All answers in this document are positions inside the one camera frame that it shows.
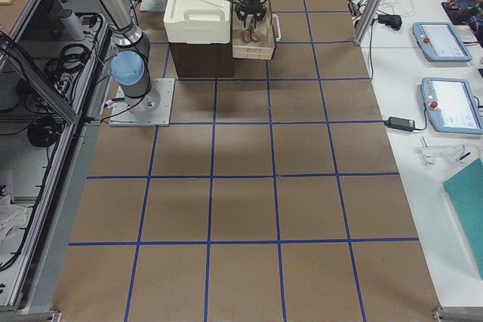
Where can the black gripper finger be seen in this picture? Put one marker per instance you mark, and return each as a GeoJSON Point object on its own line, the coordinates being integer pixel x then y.
{"type": "Point", "coordinates": [244, 20]}
{"type": "Point", "coordinates": [257, 18]}

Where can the grey orange scissors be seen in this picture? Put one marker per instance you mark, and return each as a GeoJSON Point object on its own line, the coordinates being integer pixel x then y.
{"type": "Point", "coordinates": [250, 35]}

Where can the dark wooden drawer cabinet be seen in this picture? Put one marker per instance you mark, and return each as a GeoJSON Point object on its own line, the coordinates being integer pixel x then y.
{"type": "Point", "coordinates": [202, 60]}

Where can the white plastic tray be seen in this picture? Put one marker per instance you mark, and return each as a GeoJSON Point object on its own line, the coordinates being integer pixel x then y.
{"type": "Point", "coordinates": [198, 21]}

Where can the grey cylinder device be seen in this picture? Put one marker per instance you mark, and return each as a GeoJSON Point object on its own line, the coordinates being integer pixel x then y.
{"type": "Point", "coordinates": [71, 24]}

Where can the upper teach pendant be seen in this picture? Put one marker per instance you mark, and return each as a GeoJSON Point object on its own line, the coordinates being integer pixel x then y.
{"type": "Point", "coordinates": [440, 42]}

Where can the teach pendant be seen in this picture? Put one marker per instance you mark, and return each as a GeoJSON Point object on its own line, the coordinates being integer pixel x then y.
{"type": "Point", "coordinates": [451, 106]}
{"type": "Point", "coordinates": [440, 42]}

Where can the black power adapter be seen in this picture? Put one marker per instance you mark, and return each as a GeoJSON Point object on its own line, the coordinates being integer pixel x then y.
{"type": "Point", "coordinates": [396, 123]}

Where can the lower teach pendant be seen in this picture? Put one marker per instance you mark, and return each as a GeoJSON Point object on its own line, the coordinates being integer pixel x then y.
{"type": "Point", "coordinates": [451, 106]}

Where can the clear acrylic stand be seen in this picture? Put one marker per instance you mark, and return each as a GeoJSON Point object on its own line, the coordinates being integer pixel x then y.
{"type": "Point", "coordinates": [452, 154]}

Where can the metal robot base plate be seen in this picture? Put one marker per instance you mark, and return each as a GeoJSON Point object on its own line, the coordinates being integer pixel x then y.
{"type": "Point", "coordinates": [154, 109]}

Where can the aluminium frame post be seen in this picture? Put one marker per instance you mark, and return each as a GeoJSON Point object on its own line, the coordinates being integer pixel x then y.
{"type": "Point", "coordinates": [373, 1]}

